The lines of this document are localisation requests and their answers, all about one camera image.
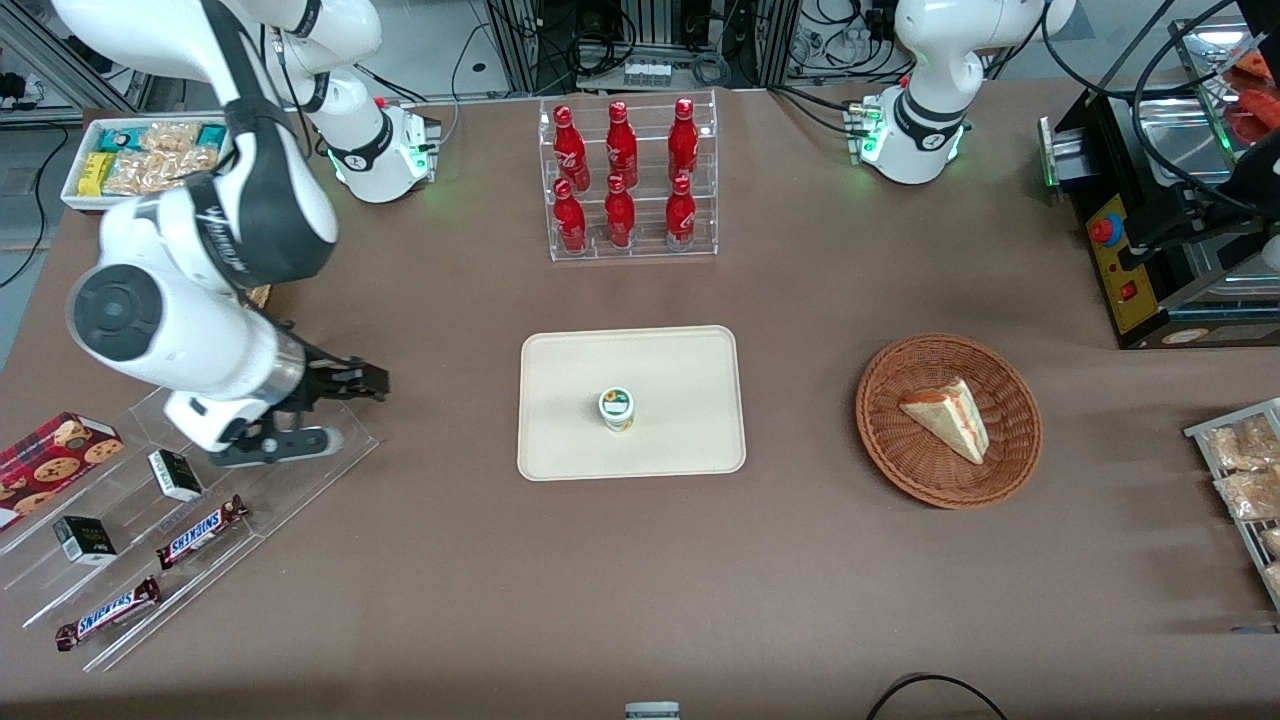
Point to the white power strip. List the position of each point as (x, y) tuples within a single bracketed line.
[(647, 73)]

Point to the red cola bottle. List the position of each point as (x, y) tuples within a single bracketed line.
[(569, 220), (683, 140), (619, 215), (569, 145), (621, 145), (680, 215)]

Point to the small rice cracker pack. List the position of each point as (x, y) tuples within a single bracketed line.
[(170, 135)]

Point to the black machine yellow panel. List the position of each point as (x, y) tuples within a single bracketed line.
[(1125, 295)]

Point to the clear acrylic bottle rack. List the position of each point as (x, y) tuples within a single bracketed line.
[(650, 250)]

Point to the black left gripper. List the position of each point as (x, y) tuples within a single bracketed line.
[(1183, 212)]

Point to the beige plastic tray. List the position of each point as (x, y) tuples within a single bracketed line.
[(680, 400)]

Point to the light wicker basket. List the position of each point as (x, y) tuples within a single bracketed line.
[(260, 296)]

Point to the white snack bin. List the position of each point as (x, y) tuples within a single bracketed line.
[(85, 203)]

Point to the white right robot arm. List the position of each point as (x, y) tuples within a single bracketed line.
[(200, 330)]

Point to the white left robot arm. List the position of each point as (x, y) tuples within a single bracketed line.
[(925, 60)]

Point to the red cookie box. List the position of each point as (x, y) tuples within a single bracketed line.
[(50, 465)]

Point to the large rice cracker pack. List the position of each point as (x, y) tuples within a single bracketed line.
[(160, 172)]

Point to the yellow snack pack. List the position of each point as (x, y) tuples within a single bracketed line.
[(95, 175)]

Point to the Snickers chocolate bar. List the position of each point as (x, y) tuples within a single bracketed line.
[(108, 613), (200, 532)]

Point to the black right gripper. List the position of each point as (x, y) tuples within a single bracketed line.
[(322, 384)]

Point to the clear acrylic stepped display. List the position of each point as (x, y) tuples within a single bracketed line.
[(300, 485)]

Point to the small black box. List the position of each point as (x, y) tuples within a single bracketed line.
[(85, 540), (176, 475)]

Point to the small teal snack pack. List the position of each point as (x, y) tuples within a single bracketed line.
[(210, 134)]

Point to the red emergency stop button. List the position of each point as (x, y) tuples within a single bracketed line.
[(1106, 230)]

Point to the triangle sandwich wedge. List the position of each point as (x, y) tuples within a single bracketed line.
[(950, 415)]

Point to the steel food tray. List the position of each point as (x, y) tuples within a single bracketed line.
[(1215, 40)]

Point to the small grey device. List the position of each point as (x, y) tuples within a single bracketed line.
[(652, 711)]

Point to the clear nut snack bag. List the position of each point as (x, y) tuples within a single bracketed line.
[(1250, 493), (1245, 445)]

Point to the brown round wicker basket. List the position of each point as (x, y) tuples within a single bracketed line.
[(900, 460)]

